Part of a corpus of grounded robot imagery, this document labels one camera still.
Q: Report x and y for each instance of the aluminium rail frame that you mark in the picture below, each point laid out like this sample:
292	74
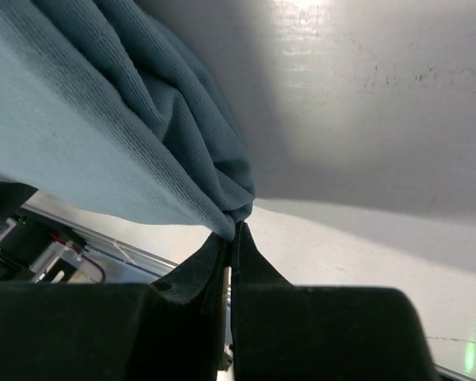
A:
103	257

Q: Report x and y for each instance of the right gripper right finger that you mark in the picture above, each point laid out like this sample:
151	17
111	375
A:
281	331

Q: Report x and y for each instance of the teal blue t shirt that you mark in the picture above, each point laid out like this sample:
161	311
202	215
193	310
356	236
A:
106	109

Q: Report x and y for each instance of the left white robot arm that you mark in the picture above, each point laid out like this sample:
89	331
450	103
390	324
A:
32	245

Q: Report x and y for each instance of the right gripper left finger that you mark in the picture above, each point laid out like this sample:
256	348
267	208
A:
171	329

